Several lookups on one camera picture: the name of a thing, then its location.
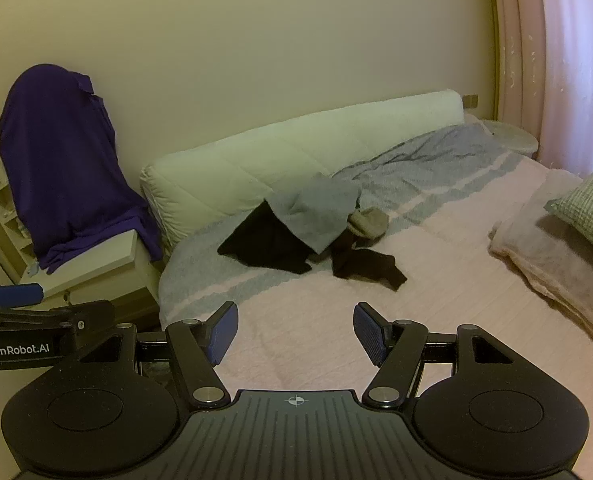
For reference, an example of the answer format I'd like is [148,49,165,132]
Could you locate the black garment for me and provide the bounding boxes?
[217,200,313,276]
[331,234,408,292]

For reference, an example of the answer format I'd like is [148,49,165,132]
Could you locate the beige socks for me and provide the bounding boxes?
[347,206,390,238]

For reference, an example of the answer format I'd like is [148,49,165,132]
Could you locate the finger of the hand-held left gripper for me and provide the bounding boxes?
[0,283,44,308]

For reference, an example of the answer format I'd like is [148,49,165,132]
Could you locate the pink curtain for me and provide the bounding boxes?
[487,0,593,178]

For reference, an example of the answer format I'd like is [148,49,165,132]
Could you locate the white nightstand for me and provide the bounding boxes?
[19,230,162,333]

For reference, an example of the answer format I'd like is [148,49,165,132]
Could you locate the pink grey striped bedspread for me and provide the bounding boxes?
[157,122,593,480]

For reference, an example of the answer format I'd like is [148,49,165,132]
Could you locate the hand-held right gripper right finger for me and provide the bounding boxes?
[353,302,515,408]

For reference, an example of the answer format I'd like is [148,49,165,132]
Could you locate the white padded headboard cushion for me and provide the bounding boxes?
[140,89,465,251]

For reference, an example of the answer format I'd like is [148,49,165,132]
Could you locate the pink folded blanket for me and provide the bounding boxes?
[489,167,593,348]

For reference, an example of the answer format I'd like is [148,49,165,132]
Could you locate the grey towel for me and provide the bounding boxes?
[265,174,362,255]

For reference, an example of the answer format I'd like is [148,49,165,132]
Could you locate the purple shirt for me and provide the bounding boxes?
[0,63,164,276]

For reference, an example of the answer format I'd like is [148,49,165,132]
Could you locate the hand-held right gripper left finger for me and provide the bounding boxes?
[79,301,240,409]

